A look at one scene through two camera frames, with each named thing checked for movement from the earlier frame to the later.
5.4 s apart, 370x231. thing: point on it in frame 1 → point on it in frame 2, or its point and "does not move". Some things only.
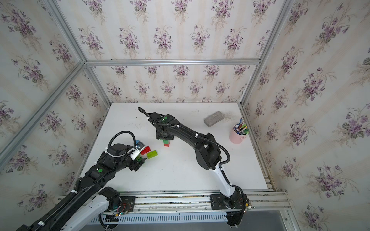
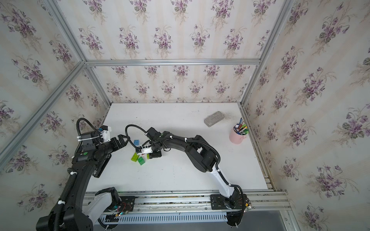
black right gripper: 157,135 → 154,155
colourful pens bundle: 241,128 does not move
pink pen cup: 235,138 does not move
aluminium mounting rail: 173,202 does not move
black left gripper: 136,164 → 116,147
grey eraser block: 213,118 does not move
